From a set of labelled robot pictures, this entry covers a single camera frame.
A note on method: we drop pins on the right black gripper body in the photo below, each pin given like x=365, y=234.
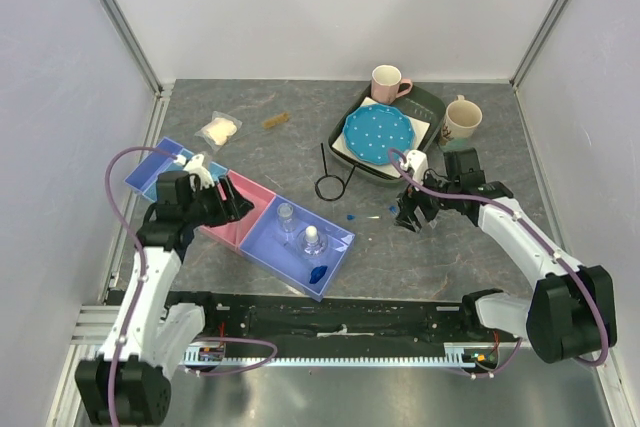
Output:
x=429, y=204

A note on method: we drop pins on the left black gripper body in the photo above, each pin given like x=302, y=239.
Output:
x=210, y=210

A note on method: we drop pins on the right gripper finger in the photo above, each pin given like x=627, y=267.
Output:
x=418, y=221
x=402, y=217

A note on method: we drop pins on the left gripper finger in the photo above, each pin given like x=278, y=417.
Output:
x=226, y=189
x=238, y=208

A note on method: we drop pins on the small clear glass bottle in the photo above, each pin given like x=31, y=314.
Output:
x=286, y=217

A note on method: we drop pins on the round flask white stopper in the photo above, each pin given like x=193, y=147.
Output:
x=312, y=243

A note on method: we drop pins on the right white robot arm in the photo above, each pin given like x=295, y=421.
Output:
x=571, y=314

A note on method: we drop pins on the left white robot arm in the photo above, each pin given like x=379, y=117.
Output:
x=129, y=380

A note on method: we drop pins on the bag of cotton balls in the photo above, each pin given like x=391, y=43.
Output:
x=219, y=130

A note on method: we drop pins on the multicolour compartment organizer tray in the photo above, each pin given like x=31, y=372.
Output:
x=258, y=236

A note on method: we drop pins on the white square plate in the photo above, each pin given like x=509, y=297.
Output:
x=386, y=172

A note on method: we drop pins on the blue polka dot plate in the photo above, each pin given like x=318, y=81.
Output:
x=372, y=130

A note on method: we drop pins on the tan test tube brush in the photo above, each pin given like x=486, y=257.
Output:
x=267, y=125

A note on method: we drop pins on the cream floral mug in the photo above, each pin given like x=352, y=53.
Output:
x=462, y=118

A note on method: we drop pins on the pink ceramic mug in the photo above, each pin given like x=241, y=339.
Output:
x=388, y=84

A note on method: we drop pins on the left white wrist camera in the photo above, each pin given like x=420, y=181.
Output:
x=198, y=169

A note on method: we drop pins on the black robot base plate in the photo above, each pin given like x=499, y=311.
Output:
x=300, y=326

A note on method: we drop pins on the slotted cable duct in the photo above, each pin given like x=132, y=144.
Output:
x=452, y=355

